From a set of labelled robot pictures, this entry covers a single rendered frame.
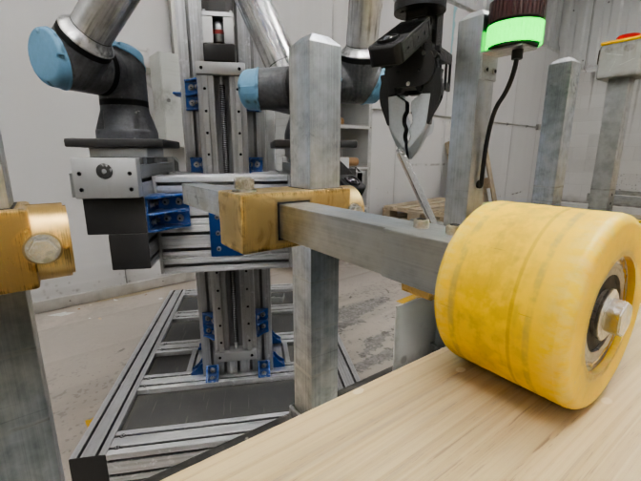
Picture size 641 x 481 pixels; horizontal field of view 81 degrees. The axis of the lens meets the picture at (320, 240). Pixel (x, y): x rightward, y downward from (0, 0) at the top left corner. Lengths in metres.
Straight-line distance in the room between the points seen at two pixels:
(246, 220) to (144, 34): 2.85
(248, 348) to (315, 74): 1.07
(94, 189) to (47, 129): 1.94
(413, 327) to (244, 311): 0.80
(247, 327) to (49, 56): 0.87
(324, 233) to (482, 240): 0.13
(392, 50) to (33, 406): 0.48
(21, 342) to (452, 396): 0.26
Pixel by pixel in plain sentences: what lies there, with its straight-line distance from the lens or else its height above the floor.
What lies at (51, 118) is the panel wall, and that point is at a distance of 2.91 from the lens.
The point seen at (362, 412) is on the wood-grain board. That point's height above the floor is 0.90.
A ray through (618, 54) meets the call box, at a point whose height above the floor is 1.19.
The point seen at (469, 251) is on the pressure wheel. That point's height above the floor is 0.96.
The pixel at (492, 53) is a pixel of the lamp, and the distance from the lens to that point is 0.54.
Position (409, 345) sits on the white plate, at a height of 0.73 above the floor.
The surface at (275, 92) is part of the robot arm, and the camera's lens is 0.73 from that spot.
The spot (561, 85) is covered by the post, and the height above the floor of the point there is 1.11.
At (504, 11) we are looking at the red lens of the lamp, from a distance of 0.52.
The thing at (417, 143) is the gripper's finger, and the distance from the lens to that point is 0.57.
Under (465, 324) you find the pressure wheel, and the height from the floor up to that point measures 0.93.
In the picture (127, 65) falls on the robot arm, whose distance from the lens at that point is 1.12.
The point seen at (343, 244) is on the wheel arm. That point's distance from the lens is 0.25.
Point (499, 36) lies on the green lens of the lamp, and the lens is 0.52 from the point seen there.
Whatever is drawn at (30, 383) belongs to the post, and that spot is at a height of 0.86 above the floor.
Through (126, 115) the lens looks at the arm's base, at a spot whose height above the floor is 1.10.
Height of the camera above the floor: 1.00
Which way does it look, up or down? 13 degrees down
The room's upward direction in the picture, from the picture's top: straight up
